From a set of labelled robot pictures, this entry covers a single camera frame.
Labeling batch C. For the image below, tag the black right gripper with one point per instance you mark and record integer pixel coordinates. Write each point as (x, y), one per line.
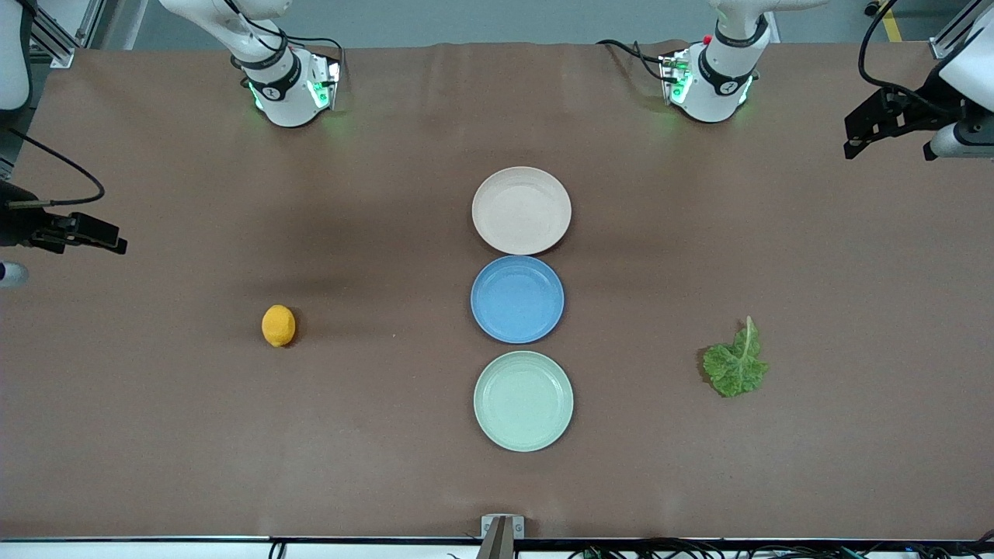
(17, 225)

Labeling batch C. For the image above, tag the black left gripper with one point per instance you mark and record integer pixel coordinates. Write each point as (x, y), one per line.
(922, 105)

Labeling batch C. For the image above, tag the yellow lemon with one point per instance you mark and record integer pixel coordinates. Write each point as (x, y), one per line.
(279, 326)

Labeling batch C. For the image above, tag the green lettuce leaf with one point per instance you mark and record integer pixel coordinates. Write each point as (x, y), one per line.
(734, 369)

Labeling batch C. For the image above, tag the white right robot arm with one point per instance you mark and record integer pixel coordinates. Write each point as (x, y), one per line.
(283, 93)

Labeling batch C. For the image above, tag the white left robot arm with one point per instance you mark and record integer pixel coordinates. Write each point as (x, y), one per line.
(718, 85)

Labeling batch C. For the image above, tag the brown table cover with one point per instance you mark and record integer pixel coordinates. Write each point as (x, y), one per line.
(233, 435)

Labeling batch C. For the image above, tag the pink round plate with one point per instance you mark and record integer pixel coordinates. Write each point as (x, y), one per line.
(521, 210)

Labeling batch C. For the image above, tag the blue round plate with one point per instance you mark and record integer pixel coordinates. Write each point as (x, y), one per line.
(517, 300)

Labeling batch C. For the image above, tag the light green round plate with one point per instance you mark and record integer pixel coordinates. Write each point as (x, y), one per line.
(523, 401)

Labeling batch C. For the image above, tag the aluminium frame profile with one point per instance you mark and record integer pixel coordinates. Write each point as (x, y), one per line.
(951, 35)
(66, 39)

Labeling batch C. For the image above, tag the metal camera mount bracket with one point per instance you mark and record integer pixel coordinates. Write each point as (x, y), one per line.
(502, 536)

